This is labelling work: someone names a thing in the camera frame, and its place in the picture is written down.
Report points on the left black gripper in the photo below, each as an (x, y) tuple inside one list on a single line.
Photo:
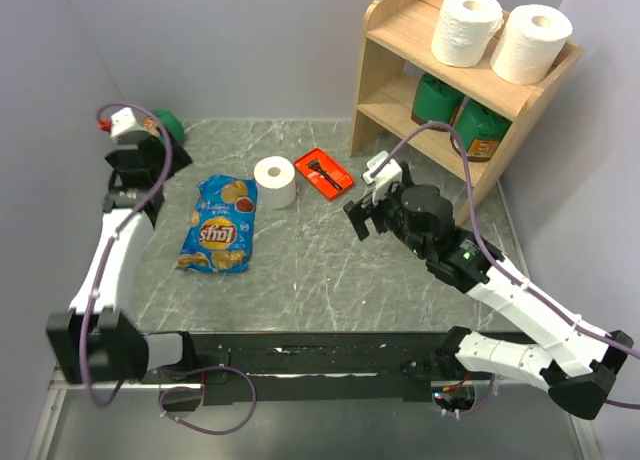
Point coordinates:
[(180, 159)]

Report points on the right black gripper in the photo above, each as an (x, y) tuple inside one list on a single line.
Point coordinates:
[(357, 215)]

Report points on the green roll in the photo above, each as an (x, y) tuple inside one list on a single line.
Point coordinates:
[(171, 123), (481, 131), (435, 101)]

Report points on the white paper roll front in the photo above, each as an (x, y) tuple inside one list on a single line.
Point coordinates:
[(463, 31)]

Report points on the white paper roll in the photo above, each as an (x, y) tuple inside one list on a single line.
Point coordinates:
[(275, 179), (531, 40), (463, 31)]

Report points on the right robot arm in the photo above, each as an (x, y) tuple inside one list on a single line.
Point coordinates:
[(574, 362)]

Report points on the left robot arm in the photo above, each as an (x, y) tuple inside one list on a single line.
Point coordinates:
[(96, 320)]

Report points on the wooden two-tier shelf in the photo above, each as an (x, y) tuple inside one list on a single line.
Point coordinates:
[(397, 32)]

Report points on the orange razor box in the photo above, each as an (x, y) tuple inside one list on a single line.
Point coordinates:
[(335, 170)]

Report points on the black razor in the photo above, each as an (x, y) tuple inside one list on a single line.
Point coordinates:
[(317, 167)]

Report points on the blue chips bag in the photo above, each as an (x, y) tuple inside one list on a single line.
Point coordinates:
[(220, 239)]

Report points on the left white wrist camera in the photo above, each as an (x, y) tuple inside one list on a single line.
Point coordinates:
[(121, 123)]

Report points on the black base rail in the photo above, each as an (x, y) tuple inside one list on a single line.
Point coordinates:
[(273, 366)]

